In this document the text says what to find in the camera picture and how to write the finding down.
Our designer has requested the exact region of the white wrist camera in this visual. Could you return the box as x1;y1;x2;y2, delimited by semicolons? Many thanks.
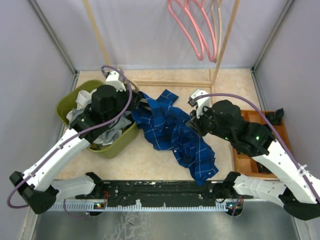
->
104;70;127;92
187;88;211;119

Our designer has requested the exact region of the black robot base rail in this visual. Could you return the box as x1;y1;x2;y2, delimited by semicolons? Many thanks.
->
53;178;255;217

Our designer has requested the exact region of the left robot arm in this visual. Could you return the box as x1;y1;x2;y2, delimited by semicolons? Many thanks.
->
9;84;142;215

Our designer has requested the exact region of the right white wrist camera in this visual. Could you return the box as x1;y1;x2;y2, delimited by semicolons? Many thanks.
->
187;88;211;119

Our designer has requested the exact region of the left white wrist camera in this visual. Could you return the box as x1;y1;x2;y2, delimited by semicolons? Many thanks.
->
104;70;127;92

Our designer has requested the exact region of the pink plastic hanger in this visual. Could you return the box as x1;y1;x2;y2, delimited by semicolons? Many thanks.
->
186;0;218;63

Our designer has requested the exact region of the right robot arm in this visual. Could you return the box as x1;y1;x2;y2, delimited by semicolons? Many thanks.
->
188;97;320;221

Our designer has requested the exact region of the white shirt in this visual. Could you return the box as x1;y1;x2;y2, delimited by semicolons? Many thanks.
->
66;88;97;122

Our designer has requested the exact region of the olive green plastic basket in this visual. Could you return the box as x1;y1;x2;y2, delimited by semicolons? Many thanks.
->
56;79;139;159

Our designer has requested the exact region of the grey shirt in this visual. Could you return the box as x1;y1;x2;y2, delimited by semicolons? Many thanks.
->
66;105;133;146

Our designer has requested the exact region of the dark rolled cloth in tray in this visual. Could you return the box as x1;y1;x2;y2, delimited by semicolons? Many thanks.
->
265;108;285;126

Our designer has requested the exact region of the wooden hanger with blue shirt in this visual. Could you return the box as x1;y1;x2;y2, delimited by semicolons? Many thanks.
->
129;80;151;111

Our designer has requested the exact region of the blue plaid shirt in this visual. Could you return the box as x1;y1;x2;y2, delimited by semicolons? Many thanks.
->
132;89;219;186

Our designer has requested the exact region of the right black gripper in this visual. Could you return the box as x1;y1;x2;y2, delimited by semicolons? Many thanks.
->
187;102;234;142

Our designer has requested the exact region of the wooden clothes rack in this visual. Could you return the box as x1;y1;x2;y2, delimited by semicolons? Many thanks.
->
82;0;240;89

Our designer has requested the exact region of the light wooden hanger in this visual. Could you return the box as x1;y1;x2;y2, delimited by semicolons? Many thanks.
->
210;0;222;63

